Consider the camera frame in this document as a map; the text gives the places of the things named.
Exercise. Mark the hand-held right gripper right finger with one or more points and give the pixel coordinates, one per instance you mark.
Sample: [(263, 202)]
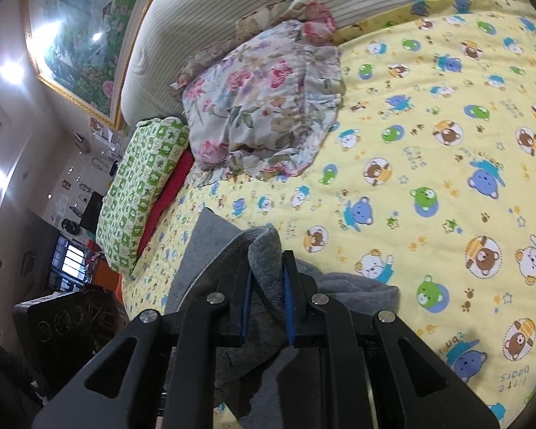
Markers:
[(289, 306)]

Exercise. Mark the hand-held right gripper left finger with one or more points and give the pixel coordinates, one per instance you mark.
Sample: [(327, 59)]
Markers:
[(246, 306)]

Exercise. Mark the grey fleece pants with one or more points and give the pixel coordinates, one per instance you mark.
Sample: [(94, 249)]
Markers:
[(268, 259)]

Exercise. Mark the red cloth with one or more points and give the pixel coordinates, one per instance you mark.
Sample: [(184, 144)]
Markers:
[(169, 192)]

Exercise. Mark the green patterned pillow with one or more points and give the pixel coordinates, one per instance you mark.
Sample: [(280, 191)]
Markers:
[(138, 187)]

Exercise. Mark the black screen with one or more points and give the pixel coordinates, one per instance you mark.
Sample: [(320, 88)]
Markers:
[(91, 212)]

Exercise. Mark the dark wooden cabinet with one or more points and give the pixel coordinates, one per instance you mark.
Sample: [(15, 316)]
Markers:
[(62, 330)]

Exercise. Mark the yellow bear print bed sheet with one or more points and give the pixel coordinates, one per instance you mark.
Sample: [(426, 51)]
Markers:
[(429, 165)]

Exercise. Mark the floral pillow with frill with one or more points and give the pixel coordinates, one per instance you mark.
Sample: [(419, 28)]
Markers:
[(259, 98)]

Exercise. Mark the person's dark clothing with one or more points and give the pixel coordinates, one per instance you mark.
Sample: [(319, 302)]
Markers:
[(4, 393)]

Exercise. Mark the brown floral pillow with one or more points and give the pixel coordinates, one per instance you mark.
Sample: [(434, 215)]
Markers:
[(308, 11)]

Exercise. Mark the gold framed landscape painting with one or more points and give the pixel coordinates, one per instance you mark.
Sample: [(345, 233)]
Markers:
[(89, 40)]

